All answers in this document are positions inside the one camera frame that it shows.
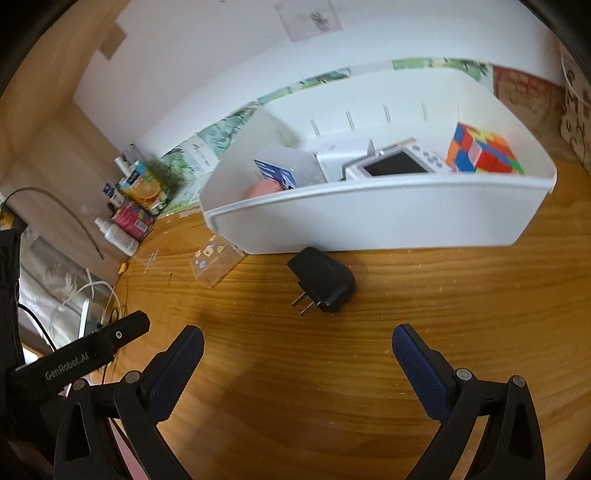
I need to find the white plastic scoop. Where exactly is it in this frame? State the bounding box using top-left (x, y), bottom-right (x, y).
top-left (265, 145), bottom-right (326, 188)

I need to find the black charger plug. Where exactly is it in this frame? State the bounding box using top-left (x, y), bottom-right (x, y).
top-left (287, 247), bottom-right (356, 317)

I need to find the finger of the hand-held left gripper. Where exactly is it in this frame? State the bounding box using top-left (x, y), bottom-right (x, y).
top-left (0, 226), bottom-right (25, 370)
top-left (98, 311), bottom-right (151, 357)

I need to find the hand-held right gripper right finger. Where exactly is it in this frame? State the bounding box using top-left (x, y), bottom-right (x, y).
top-left (392, 323), bottom-right (546, 480)

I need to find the white spray bottle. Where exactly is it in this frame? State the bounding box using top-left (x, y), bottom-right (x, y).
top-left (95, 217), bottom-right (139, 257)

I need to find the colourful puzzle cube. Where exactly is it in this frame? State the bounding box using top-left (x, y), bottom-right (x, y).
top-left (445, 121), bottom-right (526, 175)

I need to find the white charging cable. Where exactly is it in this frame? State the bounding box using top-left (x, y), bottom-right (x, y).
top-left (65, 277), bottom-right (125, 333)

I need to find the white carton with barcode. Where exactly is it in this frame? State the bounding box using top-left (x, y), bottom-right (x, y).
top-left (185, 134), bottom-right (232, 185)

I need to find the brown tape patch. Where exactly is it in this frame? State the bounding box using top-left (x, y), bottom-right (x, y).
top-left (99, 25), bottom-right (126, 60)

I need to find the green leaf poster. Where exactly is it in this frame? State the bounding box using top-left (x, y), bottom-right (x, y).
top-left (152, 56), bottom-right (490, 217)

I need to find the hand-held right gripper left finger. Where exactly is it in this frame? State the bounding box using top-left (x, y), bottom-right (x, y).
top-left (53, 324), bottom-right (205, 480)

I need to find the wooden shelf frame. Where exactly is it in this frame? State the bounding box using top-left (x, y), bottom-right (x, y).
top-left (0, 0), bottom-right (153, 222)

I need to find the white plastic storage bin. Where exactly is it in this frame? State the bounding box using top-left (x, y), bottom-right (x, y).
top-left (198, 67), bottom-right (558, 256)

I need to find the pink correction tape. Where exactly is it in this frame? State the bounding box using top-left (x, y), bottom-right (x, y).
top-left (242, 178), bottom-right (284, 200)

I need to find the clear sticker-printed plastic case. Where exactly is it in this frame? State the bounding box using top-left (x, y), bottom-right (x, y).
top-left (190, 234), bottom-right (245, 289)

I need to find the thin black cable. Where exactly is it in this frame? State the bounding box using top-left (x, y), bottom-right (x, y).
top-left (0, 187), bottom-right (105, 261)

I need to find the pink drink carton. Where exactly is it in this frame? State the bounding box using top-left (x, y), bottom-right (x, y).
top-left (111, 203), bottom-right (157, 241)

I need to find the brown cartoon cardboard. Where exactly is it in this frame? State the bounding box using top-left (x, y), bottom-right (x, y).
top-left (492, 65), bottom-right (566, 123)

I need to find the pink-framed wall sticker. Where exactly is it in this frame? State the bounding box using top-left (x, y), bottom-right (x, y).
top-left (274, 0), bottom-right (345, 42)

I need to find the patterned beige storage bag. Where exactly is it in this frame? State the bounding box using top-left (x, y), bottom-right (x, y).
top-left (558, 41), bottom-right (591, 160)

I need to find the white mini camera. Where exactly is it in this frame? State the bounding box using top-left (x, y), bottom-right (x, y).
top-left (344, 144), bottom-right (455, 182)

